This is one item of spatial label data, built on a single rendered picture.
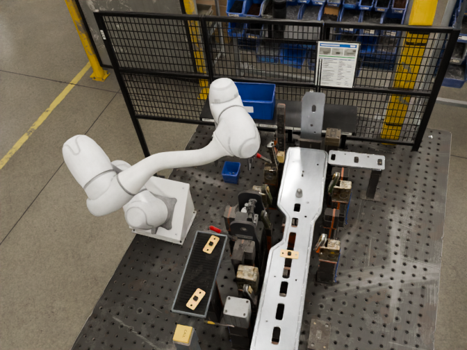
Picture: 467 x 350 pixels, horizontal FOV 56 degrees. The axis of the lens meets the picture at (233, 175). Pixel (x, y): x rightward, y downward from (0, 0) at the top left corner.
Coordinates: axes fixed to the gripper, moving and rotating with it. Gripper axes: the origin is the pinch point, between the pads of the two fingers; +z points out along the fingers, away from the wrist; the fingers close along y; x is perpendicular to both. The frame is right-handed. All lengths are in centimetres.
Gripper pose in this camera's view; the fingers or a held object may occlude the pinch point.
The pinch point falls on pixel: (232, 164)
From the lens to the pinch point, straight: 177.1
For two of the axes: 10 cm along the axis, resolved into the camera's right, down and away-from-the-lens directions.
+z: 0.9, 6.3, 7.7
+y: 9.7, 1.2, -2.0
